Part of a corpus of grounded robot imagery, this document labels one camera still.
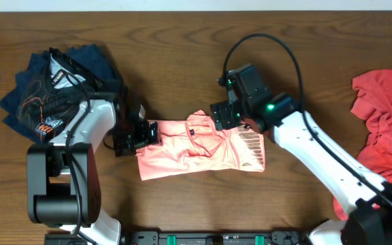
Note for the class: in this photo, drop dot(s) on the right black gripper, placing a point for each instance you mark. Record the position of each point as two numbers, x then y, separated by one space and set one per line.
222 116

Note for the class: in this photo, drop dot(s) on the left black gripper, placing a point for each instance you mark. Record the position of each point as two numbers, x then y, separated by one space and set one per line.
141 135

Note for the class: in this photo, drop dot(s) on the light coral pink shirt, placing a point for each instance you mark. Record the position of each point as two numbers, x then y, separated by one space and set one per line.
194 145

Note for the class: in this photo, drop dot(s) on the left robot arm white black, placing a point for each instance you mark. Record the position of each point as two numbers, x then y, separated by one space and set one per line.
63 189

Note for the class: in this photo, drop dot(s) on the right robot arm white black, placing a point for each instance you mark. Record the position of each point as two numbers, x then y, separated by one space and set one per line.
366 197

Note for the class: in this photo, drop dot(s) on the navy blue folded shirt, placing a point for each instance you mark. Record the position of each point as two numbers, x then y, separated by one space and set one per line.
89 56

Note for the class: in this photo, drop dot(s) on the black orange printed folded shirt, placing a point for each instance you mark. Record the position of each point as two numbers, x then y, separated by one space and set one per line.
53 96

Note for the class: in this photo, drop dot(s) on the red t-shirt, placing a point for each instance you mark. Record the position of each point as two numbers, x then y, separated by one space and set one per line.
374 105

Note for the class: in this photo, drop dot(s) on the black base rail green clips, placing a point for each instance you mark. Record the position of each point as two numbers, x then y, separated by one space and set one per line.
270 238

